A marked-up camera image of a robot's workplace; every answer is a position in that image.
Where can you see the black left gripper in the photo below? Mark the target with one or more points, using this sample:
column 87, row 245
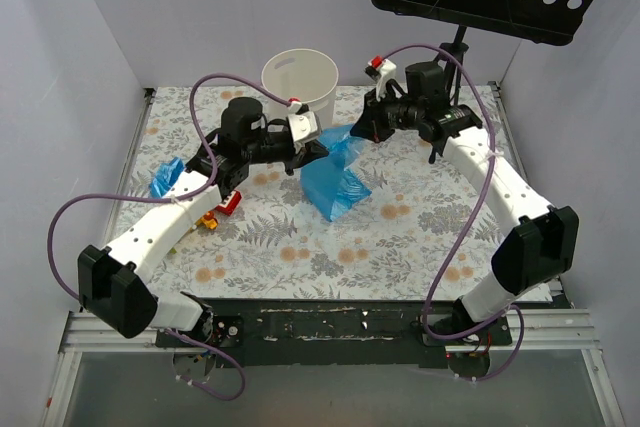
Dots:
column 298, row 155

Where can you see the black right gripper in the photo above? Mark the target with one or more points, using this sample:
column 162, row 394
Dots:
column 378, row 114

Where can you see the blue plastic trash bag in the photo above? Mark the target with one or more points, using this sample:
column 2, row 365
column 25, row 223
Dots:
column 329, row 183

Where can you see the blue bag piece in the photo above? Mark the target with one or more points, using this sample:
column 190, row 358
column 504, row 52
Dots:
column 165, row 177

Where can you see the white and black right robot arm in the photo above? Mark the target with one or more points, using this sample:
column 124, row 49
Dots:
column 539, row 238

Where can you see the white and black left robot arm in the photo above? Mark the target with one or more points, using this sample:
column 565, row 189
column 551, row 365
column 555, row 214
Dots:
column 114, row 280

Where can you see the white cylindrical trash bin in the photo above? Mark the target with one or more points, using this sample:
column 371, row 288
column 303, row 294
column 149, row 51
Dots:
column 306, row 75

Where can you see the red toy phone block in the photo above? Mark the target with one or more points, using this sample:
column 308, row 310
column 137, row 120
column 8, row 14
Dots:
column 230, row 203

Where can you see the colourful toy block pile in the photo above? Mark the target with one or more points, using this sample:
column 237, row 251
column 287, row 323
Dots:
column 207, row 221

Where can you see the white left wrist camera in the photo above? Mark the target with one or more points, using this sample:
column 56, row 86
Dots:
column 303, row 123

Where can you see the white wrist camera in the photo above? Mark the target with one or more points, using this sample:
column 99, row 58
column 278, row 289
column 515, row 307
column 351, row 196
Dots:
column 303, row 123
column 381, row 70

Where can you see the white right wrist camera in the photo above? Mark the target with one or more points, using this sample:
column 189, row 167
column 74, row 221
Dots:
column 381, row 70

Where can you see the black scratched base plate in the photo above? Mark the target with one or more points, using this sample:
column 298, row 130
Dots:
column 276, row 332

